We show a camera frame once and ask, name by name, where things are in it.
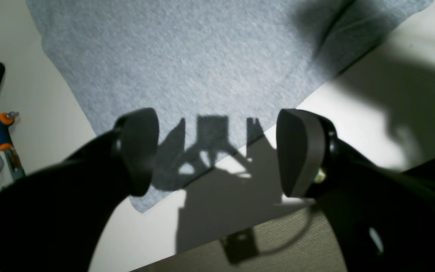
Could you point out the orange blue screwdriver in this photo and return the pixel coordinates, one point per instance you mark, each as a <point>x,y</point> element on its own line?
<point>6,145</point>

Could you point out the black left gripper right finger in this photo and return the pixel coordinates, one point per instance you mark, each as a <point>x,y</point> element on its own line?
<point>384,221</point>

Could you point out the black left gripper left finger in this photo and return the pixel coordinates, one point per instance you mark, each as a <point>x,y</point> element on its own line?
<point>52,219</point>

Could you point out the grey T-shirt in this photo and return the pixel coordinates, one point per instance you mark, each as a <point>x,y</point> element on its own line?
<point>217,72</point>

